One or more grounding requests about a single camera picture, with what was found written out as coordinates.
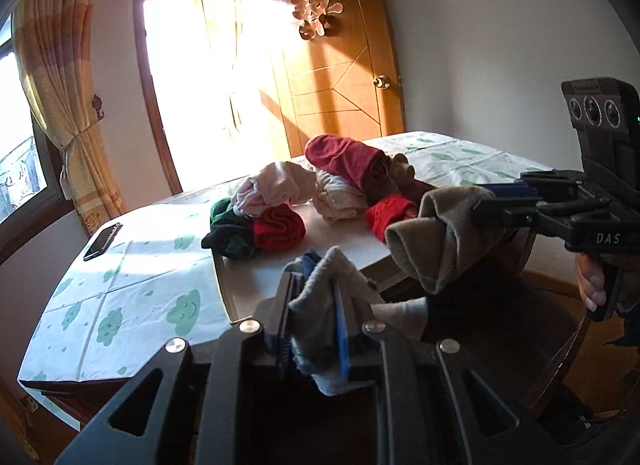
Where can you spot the person's right hand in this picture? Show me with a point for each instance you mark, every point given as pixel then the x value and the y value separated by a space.
pixel 587 280

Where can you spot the maroon underwear grey waistband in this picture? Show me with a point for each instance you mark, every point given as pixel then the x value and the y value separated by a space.
pixel 350 160

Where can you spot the dark framed window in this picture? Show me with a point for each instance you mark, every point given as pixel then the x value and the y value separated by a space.
pixel 20 170

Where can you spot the green and black underwear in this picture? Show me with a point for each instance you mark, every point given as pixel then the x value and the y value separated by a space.
pixel 227 237

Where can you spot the wooden door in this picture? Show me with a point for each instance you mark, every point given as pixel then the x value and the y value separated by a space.
pixel 340 85

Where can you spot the shallow cardboard box tray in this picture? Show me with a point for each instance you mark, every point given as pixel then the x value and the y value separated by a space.
pixel 350 245

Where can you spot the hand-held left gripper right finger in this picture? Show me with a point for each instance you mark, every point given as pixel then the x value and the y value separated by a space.
pixel 343 332

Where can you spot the cream white underwear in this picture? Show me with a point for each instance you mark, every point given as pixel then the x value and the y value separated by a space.
pixel 340 197

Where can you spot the small red garment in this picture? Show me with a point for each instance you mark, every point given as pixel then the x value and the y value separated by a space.
pixel 390 212

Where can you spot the taupe brown underwear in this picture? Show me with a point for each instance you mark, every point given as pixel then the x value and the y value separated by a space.
pixel 402 172

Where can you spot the wall curtain hook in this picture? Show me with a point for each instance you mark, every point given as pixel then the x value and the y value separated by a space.
pixel 98 106

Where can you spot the dark wooden table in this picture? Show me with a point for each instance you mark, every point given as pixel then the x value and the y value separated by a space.
pixel 500 325

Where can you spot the pink underwear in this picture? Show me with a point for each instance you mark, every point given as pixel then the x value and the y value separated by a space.
pixel 275 185

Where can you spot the cloud print tablecloth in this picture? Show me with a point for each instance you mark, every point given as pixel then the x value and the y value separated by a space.
pixel 125 285

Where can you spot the brass door knob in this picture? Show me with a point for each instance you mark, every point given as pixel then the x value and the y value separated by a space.
pixel 382 81

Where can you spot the paper-cut door decoration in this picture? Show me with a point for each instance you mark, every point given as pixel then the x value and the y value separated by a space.
pixel 315 10

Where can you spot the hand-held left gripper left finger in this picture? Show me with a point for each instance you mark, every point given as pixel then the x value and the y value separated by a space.
pixel 284 317

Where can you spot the black smartphone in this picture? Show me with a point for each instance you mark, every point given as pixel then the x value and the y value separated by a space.
pixel 102 242

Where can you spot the yellow checked curtain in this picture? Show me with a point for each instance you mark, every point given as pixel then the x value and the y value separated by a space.
pixel 65 70

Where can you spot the small red underwear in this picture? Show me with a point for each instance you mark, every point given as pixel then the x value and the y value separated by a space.
pixel 280 230

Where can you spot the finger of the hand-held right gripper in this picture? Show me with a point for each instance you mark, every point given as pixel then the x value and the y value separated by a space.
pixel 515 215
pixel 510 190

